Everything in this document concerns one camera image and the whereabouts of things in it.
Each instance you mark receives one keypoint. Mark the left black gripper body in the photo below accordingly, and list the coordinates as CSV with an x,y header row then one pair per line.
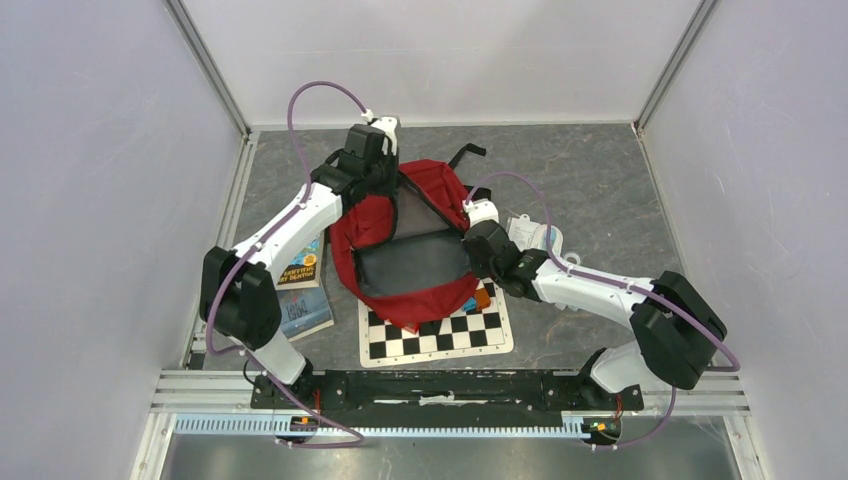
x,y
381,175

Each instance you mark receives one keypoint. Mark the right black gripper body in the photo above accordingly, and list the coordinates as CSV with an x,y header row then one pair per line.
x,y
482,269

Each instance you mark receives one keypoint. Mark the red backpack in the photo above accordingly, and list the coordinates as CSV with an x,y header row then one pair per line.
x,y
403,255

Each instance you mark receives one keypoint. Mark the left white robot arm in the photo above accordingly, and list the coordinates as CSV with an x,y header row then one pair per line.
x,y
238,285

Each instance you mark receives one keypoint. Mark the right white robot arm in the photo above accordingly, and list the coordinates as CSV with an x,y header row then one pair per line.
x,y
676,333

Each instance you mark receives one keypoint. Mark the correction tape blister pack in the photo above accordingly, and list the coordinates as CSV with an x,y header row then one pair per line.
x,y
528,234

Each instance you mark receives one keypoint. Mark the orange toy block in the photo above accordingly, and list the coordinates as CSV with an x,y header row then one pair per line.
x,y
482,298

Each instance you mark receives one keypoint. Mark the blue toy block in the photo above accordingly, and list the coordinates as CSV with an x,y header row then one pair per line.
x,y
470,305

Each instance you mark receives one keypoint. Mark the clear tape roll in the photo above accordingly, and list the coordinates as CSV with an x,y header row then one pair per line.
x,y
573,258

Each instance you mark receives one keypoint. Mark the black white chessboard mat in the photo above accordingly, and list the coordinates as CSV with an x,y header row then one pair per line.
x,y
471,333

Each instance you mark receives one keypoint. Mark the treehouse paperback book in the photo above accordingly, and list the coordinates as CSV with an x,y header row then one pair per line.
x,y
304,271

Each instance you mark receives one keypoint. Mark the dark blue 1984 book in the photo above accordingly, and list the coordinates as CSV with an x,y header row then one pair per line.
x,y
304,312

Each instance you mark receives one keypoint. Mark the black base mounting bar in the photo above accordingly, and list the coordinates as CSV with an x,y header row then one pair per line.
x,y
457,398

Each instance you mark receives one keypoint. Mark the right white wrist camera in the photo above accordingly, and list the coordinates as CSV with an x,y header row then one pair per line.
x,y
479,211

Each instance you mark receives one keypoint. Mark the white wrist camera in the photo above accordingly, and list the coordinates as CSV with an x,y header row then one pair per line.
x,y
479,211
388,126

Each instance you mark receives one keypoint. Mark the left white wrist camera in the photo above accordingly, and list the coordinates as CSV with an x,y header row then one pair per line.
x,y
388,126

